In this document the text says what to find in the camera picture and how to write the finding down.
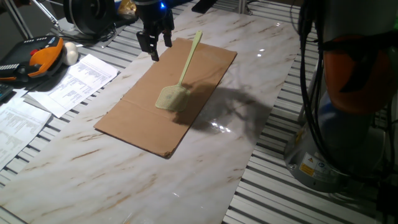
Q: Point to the black computer keyboard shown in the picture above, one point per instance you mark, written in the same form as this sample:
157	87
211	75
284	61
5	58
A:
4	91

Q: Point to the black flat object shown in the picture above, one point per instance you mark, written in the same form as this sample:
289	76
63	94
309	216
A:
203	5

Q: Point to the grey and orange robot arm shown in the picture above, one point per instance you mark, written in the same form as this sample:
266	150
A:
351	77

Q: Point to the orange and black teach pendant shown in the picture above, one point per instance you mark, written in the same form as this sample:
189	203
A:
40	57

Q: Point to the white rounded plastic object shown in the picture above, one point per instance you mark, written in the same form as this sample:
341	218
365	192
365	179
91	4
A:
71	54

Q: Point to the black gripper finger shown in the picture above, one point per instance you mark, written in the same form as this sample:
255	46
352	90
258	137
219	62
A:
168	38
148	43

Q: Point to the black filament spool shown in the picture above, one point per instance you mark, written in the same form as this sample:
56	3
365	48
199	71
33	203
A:
90	14

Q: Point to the printed white paper sheet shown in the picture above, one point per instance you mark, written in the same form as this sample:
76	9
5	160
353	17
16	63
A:
18	130
77	82

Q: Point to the marble pattern board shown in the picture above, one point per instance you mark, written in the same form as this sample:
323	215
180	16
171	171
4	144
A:
124	186

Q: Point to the gold foil bag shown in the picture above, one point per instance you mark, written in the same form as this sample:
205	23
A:
127	9

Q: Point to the grey metal tripod leg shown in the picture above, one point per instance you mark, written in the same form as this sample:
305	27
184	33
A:
18	18

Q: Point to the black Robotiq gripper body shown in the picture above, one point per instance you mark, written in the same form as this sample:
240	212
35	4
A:
155	15

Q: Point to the brown cardboard sheet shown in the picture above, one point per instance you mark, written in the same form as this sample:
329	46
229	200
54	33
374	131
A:
149	118

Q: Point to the pale green plastic flyswatter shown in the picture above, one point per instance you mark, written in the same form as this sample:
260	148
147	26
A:
173	97

